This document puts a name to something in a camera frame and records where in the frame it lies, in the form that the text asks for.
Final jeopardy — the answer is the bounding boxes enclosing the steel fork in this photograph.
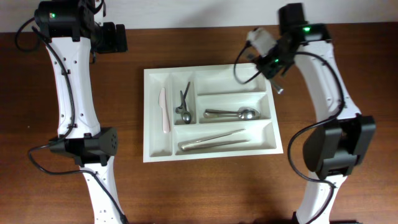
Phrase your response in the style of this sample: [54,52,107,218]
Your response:
[269,79,284,95]

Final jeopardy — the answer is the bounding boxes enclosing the white plastic cutlery tray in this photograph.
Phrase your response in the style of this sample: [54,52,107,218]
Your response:
[143,63,283,162]

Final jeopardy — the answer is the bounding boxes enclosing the pink plastic knife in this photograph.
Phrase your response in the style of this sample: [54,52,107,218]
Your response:
[159,87,170,134]

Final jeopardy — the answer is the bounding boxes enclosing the small steel teaspoon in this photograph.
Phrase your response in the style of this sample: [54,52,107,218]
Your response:
[180,90,192,125]
[175,82,190,114]

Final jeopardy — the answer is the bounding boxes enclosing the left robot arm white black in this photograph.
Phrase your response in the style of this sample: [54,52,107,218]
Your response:
[33,0,128,223]

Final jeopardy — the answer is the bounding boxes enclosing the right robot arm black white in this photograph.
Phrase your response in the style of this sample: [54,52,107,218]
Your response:
[246,3,376,223]

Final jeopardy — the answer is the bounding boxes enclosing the steel serving tongs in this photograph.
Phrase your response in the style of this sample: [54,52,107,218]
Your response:
[178,129,249,152]

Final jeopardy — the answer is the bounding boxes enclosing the steel spoon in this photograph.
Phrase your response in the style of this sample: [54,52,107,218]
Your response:
[203,109,257,121]
[204,106,261,121]

